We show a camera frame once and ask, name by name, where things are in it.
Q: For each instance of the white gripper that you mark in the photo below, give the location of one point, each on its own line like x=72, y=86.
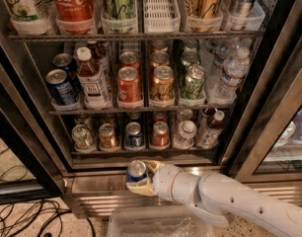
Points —
x=163, y=182

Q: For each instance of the blue pepsi can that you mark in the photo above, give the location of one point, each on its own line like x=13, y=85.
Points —
x=136, y=171
x=60, y=87
x=134, y=135
x=66, y=62

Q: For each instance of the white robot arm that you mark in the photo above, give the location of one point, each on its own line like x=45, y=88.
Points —
x=214, y=197

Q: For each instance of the red coke can bottom front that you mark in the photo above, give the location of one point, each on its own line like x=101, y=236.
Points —
x=160, y=134

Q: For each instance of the red coke can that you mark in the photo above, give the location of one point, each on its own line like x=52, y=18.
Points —
x=129, y=59
x=160, y=134
x=128, y=85
x=159, y=116

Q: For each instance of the orange can bottom front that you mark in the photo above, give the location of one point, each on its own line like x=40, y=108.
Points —
x=107, y=136

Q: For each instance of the orange can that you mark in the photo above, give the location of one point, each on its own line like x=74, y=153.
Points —
x=109, y=118
x=107, y=136

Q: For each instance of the red coke can bottom rear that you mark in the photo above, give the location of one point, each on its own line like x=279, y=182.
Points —
x=159, y=116

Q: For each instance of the orange can bottom rear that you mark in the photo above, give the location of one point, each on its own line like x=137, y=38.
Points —
x=109, y=118

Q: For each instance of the green white can bottom front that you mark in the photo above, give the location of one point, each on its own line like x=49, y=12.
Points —
x=82, y=137

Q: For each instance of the green white can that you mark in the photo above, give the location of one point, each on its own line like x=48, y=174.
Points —
x=82, y=137
x=84, y=119

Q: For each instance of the red coke can middle front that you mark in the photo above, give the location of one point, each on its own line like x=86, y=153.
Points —
x=128, y=85

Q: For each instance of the green white can bottom rear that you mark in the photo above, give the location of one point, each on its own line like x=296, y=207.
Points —
x=84, y=119

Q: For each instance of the gold can middle front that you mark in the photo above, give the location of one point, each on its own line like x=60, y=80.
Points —
x=162, y=84

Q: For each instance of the green can middle front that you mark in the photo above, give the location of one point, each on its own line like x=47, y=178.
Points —
x=193, y=82

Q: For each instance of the stainless steel fridge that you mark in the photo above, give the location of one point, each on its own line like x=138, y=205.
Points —
x=94, y=183

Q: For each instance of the red coke can middle rear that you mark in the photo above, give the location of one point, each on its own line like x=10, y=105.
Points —
x=129, y=59

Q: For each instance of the left glass fridge door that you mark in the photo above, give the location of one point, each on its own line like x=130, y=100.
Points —
x=27, y=172

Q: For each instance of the glass fridge door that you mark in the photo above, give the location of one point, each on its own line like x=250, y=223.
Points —
x=268, y=103
x=27, y=172

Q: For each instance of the right glass fridge door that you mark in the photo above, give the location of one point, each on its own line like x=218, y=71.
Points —
x=268, y=103

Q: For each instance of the gold can middle rear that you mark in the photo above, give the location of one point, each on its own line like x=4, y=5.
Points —
x=159, y=45

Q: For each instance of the green can middle rear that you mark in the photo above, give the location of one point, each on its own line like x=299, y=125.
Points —
x=191, y=45

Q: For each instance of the white can behind door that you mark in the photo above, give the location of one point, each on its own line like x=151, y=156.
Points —
x=285, y=135

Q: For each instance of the green can top shelf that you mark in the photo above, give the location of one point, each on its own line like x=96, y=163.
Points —
x=120, y=13

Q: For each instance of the blue can behind door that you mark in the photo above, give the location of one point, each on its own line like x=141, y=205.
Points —
x=296, y=137

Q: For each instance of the gold can top shelf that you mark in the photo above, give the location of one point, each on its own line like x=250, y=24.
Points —
x=203, y=15

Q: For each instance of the clear plastic bin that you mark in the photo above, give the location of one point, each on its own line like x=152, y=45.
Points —
x=157, y=221

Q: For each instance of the clear water bottle bottom front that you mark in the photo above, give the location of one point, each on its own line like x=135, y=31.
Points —
x=184, y=137

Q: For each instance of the clear water bottle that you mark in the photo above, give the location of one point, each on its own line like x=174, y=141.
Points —
x=184, y=114
x=184, y=137

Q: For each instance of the clear water bottle bottom rear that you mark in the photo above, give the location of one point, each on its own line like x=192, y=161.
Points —
x=184, y=114

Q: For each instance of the tea bottle bottom front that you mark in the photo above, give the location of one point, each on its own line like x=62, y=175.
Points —
x=210, y=130

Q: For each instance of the tea bottle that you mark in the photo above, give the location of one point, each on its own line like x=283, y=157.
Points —
x=91, y=77
x=206, y=113
x=100, y=55
x=210, y=130

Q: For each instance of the tea bottle bottom rear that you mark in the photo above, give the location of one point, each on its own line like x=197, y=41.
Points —
x=206, y=113

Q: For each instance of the tea bottle middle front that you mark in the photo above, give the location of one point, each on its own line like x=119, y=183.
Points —
x=91, y=77

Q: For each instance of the tea bottle middle rear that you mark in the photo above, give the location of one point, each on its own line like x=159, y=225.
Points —
x=100, y=55

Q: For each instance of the water bottle middle front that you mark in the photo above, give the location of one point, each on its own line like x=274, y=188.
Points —
x=235, y=68

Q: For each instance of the water bottle middle rear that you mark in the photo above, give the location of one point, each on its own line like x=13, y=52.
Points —
x=208, y=51

